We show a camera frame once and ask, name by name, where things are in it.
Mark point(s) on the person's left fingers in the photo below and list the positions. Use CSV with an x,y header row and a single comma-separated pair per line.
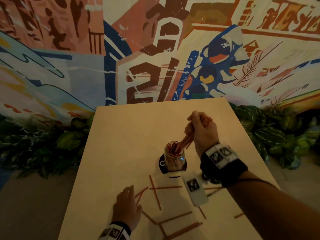
x,y
127,193

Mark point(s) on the white marker tag device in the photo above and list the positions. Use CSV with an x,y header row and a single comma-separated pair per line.
x,y
195,189

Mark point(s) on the white marker wrist tracker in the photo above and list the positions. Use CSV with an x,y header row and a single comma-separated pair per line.
x,y
221,154

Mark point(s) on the person's right fingers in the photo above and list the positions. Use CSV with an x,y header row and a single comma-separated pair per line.
x,y
198,119

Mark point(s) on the white marker wrist band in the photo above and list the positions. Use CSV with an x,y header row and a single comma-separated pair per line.
x,y
115,232

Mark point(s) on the clear glass jar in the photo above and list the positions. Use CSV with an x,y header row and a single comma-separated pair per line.
x,y
175,161

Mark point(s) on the person's right hand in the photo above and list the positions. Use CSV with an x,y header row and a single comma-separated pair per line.
x,y
206,137

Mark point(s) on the person's left hand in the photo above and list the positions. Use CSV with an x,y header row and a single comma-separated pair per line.
x,y
126,209

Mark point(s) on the black round coaster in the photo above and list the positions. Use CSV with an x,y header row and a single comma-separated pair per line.
x,y
162,167

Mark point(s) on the person's right forearm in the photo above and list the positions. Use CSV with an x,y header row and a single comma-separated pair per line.
x,y
272,212

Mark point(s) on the red stick bundle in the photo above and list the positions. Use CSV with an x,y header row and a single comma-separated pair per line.
x,y
187,141

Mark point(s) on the green leafy plant bed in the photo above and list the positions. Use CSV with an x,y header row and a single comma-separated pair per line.
x,y
42,144
272,132

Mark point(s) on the cluster of red sticks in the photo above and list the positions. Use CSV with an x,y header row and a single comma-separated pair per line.
x,y
173,149

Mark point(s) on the loose red sticks group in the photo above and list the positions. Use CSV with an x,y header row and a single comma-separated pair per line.
x,y
155,194

